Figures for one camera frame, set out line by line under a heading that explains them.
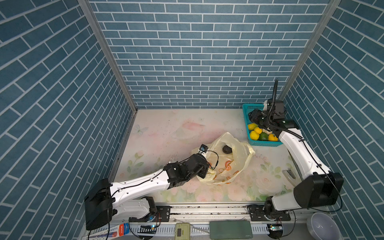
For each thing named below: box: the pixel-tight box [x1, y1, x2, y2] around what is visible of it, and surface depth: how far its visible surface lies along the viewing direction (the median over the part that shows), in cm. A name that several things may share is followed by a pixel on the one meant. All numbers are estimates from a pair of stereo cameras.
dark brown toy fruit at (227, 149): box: [222, 145, 233, 154], surface depth 95 cm
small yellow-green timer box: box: [175, 222, 191, 240], surface depth 69 cm
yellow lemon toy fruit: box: [250, 130, 260, 141], surface depth 101 cm
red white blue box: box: [82, 222, 130, 240], surface depth 69 cm
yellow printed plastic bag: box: [192, 132, 256, 185], surface depth 87 cm
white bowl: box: [306, 212, 341, 240], surface depth 69 cm
